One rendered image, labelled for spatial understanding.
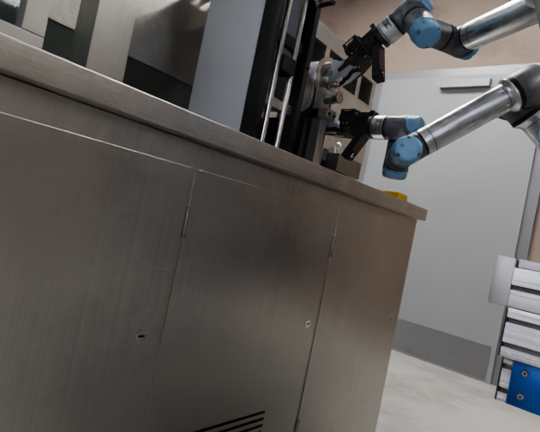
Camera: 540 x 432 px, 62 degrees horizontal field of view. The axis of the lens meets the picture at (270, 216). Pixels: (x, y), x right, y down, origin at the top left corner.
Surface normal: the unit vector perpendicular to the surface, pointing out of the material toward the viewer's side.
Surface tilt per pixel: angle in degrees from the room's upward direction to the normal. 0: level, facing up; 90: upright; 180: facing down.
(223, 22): 90
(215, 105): 90
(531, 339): 90
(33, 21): 90
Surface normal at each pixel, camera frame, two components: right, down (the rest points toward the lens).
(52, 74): 0.75, 0.15
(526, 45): -0.62, -0.14
